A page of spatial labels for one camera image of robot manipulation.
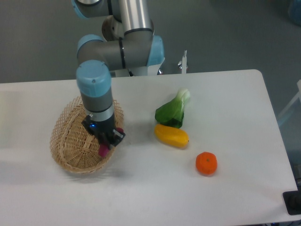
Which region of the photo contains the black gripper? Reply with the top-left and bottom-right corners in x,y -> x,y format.
81,115 -> 125,150

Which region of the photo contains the purple sweet potato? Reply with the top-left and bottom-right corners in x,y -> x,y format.
98,127 -> 125,158

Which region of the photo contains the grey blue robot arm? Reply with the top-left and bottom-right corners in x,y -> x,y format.
72,0 -> 165,153

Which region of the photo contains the woven wicker basket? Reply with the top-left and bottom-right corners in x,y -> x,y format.
50,96 -> 116,174

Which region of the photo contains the green bok choy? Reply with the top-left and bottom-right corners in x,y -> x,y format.
155,89 -> 190,129

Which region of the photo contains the yellow mango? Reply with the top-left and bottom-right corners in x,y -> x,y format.
154,124 -> 189,148

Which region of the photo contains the orange tangerine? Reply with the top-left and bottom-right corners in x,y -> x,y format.
196,152 -> 218,175

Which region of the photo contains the black device at edge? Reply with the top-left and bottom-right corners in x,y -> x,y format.
283,191 -> 301,215

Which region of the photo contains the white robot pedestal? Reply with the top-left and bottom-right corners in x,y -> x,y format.
101,15 -> 165,77

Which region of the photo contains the white clamp post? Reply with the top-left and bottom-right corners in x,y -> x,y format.
177,50 -> 189,74

